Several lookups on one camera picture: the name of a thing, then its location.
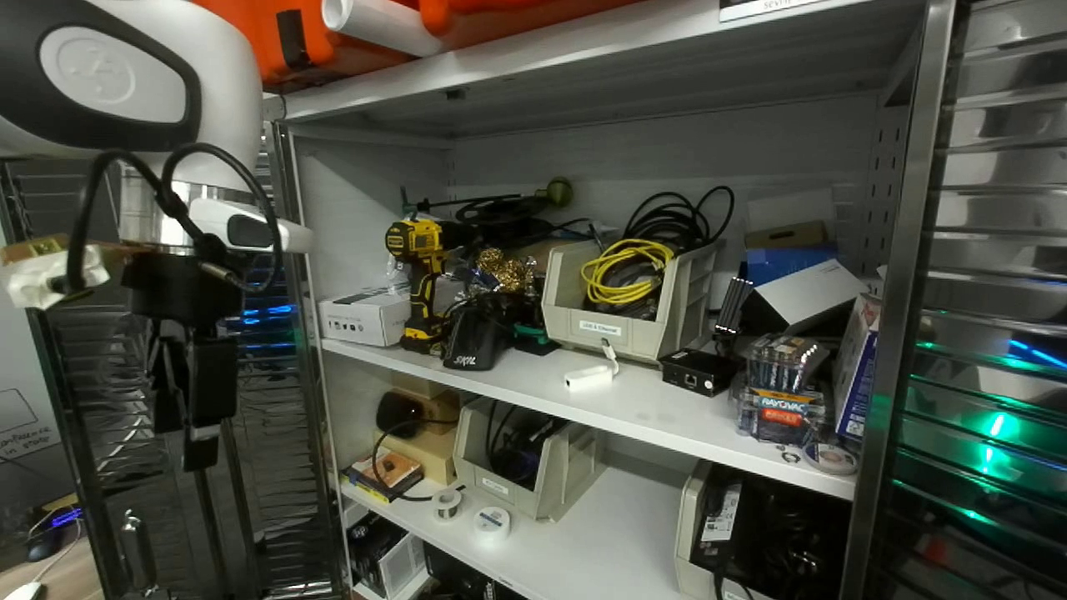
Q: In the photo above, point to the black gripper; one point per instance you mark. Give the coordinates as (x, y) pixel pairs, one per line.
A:
(178, 292)

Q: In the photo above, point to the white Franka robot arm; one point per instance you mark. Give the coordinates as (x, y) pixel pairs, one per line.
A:
(136, 77)

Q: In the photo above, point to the white cardboard box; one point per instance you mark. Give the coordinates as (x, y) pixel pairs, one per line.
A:
(362, 318)

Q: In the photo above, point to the light wooden box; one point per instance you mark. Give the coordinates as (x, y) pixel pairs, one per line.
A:
(437, 451)

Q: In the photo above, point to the white box with black front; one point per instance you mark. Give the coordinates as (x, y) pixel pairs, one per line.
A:
(387, 562)

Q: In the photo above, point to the small black electronics box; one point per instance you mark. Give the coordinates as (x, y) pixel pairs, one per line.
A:
(697, 372)

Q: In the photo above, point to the blue and white box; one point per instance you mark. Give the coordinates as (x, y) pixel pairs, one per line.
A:
(802, 289)

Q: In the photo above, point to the black round device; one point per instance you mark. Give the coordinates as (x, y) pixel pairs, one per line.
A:
(402, 413)

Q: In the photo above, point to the orange black flat device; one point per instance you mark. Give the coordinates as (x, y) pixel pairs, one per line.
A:
(386, 478)

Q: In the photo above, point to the small solder spool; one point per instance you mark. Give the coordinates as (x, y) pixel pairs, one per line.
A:
(448, 501)

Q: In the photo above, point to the black battery charger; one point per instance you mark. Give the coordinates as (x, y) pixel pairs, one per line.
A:
(474, 338)

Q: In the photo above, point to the white tape roll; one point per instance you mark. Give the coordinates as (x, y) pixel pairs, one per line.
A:
(492, 521)

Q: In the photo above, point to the gray storage bin black contents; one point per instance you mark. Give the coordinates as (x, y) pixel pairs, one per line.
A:
(521, 460)

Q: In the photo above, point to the orange plastic case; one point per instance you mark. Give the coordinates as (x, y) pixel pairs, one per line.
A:
(261, 37)

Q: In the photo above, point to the white paper roll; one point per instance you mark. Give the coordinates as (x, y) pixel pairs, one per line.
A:
(380, 20)

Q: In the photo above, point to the tool with green knob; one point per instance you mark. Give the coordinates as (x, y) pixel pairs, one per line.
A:
(556, 190)

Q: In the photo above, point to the gray metal shelf unit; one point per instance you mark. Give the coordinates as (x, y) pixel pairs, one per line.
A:
(644, 404)

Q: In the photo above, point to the pack of batteries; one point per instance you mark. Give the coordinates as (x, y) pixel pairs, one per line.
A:
(782, 389)

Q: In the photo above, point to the clear tape roll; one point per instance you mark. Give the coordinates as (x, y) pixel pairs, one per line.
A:
(832, 457)

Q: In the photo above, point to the white blue tall carton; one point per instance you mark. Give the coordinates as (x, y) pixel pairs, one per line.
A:
(857, 368)

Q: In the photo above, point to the server rack with lights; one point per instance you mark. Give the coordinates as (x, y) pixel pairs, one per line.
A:
(989, 333)

